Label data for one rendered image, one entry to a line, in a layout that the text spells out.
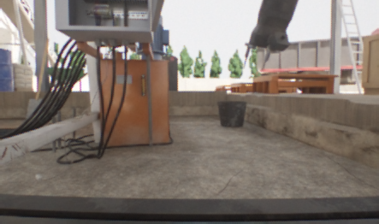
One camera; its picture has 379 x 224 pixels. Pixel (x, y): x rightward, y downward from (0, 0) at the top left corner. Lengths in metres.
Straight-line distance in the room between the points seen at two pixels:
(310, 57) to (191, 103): 6.64
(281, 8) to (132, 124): 1.18
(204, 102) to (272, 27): 2.79
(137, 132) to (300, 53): 8.12
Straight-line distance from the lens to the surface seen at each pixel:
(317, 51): 9.03
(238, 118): 2.11
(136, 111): 1.40
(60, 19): 1.02
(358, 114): 1.39
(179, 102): 3.14
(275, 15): 0.47
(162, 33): 1.72
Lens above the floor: 0.39
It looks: 4 degrees down
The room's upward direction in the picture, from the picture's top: straight up
